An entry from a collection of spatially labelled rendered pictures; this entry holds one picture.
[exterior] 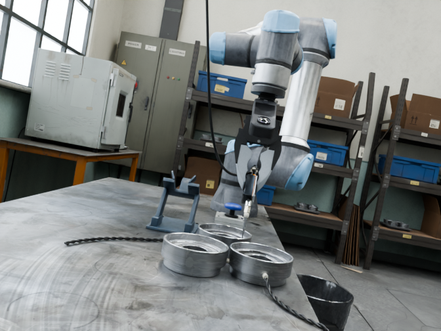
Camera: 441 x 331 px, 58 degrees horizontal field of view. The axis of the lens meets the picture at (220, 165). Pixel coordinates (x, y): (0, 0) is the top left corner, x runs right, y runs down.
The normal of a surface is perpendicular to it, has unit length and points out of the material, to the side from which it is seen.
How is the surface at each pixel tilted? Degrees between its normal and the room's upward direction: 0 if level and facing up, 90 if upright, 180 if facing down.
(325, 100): 93
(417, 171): 90
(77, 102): 90
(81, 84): 90
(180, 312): 0
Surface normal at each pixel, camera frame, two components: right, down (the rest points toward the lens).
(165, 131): -0.04, 0.04
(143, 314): 0.18, -0.98
